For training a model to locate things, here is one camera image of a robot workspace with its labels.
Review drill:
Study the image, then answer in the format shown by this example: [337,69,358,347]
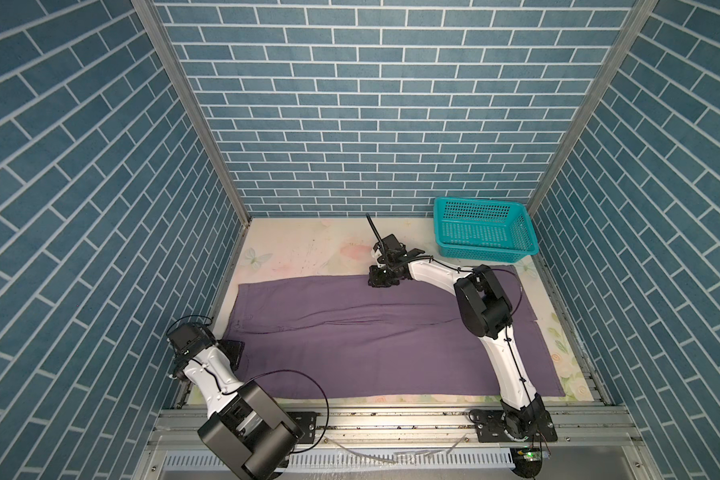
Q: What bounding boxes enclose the purple trousers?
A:
[221,265,566,401]

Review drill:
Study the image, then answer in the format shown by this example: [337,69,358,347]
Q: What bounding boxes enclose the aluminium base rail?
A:
[134,404,660,479]

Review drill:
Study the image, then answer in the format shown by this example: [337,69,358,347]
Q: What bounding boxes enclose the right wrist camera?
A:
[372,234,408,265]

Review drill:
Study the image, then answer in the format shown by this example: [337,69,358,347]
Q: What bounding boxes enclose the right green circuit board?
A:
[511,447,544,478]

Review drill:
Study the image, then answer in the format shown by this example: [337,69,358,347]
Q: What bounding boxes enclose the right corner metal post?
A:
[525,0,657,229]

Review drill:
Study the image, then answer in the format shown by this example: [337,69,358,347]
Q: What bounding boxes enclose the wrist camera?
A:
[167,323,216,359]
[372,234,408,265]

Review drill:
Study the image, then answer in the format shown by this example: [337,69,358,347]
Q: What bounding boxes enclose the white slotted cable duct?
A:
[155,449,516,473]

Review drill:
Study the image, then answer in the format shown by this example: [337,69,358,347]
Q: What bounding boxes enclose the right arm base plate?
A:
[467,408,558,443]

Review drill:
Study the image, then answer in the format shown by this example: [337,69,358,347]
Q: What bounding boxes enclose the left corner metal post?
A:
[130,0,252,227]

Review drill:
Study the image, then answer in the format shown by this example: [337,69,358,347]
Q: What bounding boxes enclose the corner metal post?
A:
[130,0,252,227]
[525,0,657,229]

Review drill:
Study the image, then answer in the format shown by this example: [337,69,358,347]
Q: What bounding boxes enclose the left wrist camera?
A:
[167,323,216,359]

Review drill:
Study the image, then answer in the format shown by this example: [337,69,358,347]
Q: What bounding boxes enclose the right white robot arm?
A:
[368,255,557,442]

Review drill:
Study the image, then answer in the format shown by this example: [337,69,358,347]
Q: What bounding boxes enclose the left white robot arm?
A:
[175,341,304,479]

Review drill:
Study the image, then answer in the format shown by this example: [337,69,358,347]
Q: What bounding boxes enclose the teal plastic basket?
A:
[434,197,539,264]

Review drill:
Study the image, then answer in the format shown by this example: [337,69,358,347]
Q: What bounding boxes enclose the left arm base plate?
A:
[288,411,319,448]

